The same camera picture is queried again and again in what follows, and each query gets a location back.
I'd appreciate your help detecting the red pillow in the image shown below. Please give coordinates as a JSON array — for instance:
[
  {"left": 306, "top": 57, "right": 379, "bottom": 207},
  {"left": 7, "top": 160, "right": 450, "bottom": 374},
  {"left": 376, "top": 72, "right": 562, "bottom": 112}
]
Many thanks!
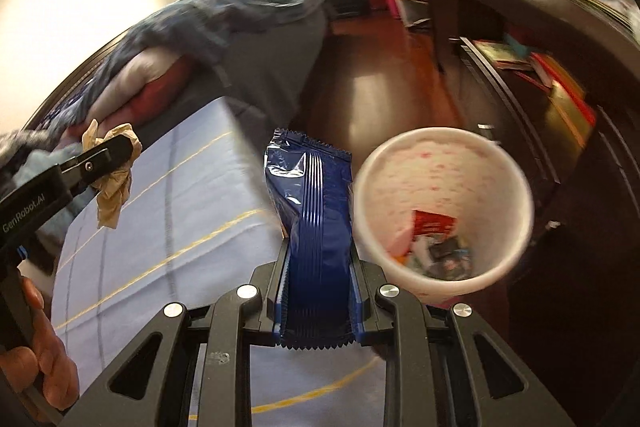
[{"left": 129, "top": 57, "right": 197, "bottom": 124}]

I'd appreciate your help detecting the dark snack wrapper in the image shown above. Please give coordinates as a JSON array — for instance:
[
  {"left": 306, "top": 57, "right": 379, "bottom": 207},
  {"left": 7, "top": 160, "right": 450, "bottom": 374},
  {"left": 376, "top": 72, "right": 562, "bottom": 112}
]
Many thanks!
[{"left": 409, "top": 234, "right": 477, "bottom": 282}]

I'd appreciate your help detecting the row of colourful books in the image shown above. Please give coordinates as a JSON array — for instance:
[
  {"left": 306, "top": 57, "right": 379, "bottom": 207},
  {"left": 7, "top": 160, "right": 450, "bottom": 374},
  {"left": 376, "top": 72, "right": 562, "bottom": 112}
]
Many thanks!
[{"left": 471, "top": 34, "right": 599, "bottom": 148}]

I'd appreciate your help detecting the blue-grey plaid blanket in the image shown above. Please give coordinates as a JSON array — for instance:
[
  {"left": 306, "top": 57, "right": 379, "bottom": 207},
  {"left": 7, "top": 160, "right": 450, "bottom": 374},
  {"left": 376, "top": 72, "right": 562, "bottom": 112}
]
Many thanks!
[{"left": 97, "top": 0, "right": 337, "bottom": 75}]

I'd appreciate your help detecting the dark wooden headboard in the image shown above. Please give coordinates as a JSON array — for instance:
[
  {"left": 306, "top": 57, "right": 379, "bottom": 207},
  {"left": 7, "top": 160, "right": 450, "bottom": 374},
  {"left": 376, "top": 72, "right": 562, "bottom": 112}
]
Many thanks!
[{"left": 24, "top": 36, "right": 132, "bottom": 134}]

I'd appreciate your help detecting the blue checked tablecloth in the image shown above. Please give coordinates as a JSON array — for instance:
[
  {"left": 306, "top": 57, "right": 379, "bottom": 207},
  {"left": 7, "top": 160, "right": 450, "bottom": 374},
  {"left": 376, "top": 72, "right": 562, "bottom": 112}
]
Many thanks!
[{"left": 50, "top": 99, "right": 402, "bottom": 427}]

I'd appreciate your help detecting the red snack wrapper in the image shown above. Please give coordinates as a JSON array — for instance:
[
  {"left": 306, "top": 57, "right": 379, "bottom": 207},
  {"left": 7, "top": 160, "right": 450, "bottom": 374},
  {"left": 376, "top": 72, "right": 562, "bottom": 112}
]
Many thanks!
[{"left": 411, "top": 209, "right": 457, "bottom": 239}]

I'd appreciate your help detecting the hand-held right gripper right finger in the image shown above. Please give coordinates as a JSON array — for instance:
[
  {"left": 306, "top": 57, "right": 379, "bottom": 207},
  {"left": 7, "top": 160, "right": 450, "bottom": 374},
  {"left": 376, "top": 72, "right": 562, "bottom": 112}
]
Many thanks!
[{"left": 350, "top": 247, "right": 577, "bottom": 427}]

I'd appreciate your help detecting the brown napkin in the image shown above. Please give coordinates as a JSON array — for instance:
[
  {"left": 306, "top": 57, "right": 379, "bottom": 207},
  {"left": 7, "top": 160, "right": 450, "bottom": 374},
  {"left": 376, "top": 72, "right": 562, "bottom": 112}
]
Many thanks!
[{"left": 81, "top": 119, "right": 144, "bottom": 231}]

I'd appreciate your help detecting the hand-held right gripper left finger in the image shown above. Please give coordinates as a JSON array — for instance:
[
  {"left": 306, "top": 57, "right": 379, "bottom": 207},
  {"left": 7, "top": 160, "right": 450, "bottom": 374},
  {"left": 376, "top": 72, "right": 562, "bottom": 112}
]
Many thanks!
[{"left": 60, "top": 252, "right": 292, "bottom": 427}]

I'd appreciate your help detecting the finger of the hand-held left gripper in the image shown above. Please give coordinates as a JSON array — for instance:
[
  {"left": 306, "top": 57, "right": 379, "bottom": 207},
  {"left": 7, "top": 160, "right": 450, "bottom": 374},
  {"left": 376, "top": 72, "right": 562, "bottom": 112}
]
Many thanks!
[{"left": 59, "top": 134, "right": 144, "bottom": 196}]

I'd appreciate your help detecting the blue foil snack wrapper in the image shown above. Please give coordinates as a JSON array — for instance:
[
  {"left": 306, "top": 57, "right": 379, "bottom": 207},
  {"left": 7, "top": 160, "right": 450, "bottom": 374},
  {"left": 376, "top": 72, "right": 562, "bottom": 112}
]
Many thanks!
[{"left": 263, "top": 128, "right": 354, "bottom": 349}]

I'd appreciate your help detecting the person's left hand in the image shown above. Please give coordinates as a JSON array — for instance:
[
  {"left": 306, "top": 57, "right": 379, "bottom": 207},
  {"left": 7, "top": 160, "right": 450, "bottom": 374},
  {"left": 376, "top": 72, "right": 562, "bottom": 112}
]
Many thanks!
[{"left": 0, "top": 276, "right": 81, "bottom": 411}]

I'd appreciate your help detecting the white pink-speckled paper cup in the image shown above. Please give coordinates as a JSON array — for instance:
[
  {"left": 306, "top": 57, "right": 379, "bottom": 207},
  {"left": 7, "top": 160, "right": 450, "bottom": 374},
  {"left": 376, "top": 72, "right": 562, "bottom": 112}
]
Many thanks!
[{"left": 352, "top": 127, "right": 535, "bottom": 309}]

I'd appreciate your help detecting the dark wooden dresser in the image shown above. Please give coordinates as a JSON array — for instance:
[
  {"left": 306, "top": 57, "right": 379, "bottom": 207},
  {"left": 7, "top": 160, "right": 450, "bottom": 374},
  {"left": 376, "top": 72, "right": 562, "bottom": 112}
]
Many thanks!
[{"left": 414, "top": 0, "right": 640, "bottom": 310}]

